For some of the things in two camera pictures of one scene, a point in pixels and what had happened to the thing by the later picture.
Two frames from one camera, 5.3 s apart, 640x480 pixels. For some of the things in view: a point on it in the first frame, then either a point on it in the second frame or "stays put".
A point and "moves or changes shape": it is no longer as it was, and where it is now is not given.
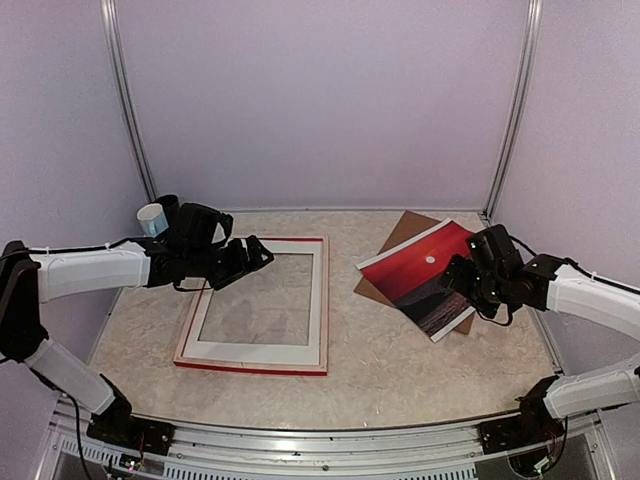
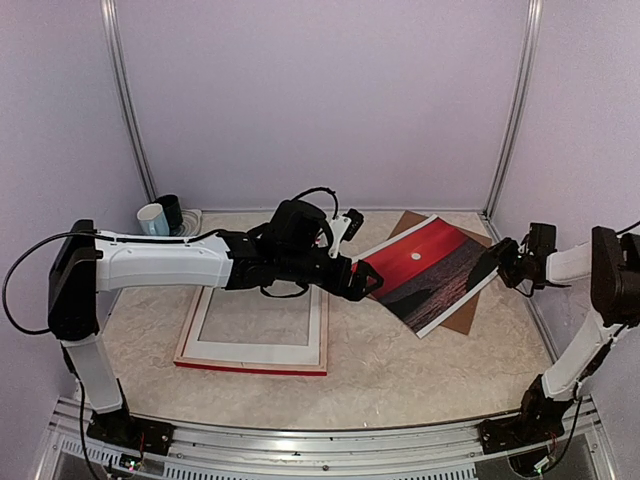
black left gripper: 240,264 -> 340,288
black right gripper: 456,262 -> 503,251
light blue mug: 152,219 stays put
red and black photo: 412,276 moves or changes shape
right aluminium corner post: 527,64 stays put
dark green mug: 171,206 stays put
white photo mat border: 309,354 stays put
